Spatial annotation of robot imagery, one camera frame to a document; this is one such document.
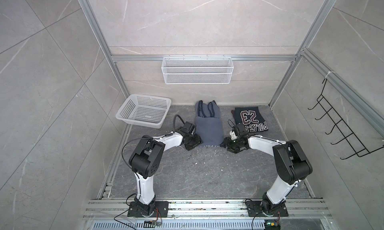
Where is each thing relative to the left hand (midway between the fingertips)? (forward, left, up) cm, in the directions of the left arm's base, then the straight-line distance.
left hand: (201, 140), depth 95 cm
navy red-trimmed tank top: (+17, -38, +1) cm, 41 cm away
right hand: (-3, -14, -2) cm, 15 cm away
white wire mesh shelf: (+40, +1, +26) cm, 48 cm away
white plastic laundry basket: (+29, +43, -2) cm, 52 cm away
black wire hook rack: (-18, -62, +29) cm, 71 cm away
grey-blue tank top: (+15, -7, -2) cm, 17 cm away
